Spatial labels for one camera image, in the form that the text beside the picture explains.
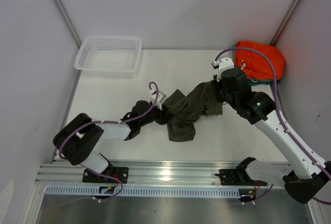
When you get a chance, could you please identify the teal folded shorts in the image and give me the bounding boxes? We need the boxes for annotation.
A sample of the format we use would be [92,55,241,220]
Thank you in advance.
[247,79,274,86]

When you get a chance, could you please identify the orange folded shorts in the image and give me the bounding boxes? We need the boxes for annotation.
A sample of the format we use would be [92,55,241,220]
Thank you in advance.
[234,41,285,81]

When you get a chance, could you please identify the white plastic basket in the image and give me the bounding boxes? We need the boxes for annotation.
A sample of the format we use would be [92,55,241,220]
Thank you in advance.
[74,35,142,78]

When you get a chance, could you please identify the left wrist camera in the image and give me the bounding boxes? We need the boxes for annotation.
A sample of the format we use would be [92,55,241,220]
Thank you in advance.
[151,89,167,110]

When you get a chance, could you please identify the olive green shorts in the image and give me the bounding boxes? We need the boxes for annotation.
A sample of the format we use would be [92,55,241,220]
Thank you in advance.
[163,81,223,142]

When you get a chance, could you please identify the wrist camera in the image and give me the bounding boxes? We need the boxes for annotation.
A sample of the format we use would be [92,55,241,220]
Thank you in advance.
[151,89,167,110]
[212,57,234,82]

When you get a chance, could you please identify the white slotted cable duct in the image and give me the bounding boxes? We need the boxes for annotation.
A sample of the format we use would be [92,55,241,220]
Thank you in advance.
[45,185,240,199]

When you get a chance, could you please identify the aluminium frame rail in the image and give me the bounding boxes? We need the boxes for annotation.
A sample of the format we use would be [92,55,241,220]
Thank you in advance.
[35,160,239,188]

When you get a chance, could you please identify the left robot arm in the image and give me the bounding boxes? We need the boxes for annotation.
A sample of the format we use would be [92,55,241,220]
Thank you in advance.
[53,100,172,183]

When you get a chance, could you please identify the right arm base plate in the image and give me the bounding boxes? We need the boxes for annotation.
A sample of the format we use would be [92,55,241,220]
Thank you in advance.
[214,169,267,186]

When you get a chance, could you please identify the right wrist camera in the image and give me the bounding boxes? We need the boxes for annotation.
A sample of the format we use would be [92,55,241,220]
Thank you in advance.
[212,57,234,82]

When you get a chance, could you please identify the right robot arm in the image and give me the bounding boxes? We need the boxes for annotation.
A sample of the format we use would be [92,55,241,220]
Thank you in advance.
[212,68,330,204]

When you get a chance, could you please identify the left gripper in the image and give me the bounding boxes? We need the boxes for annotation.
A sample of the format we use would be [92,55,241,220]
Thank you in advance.
[139,101,174,127]

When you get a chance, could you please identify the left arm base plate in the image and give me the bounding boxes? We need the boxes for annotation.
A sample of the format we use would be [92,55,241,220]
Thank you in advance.
[82,167,129,184]

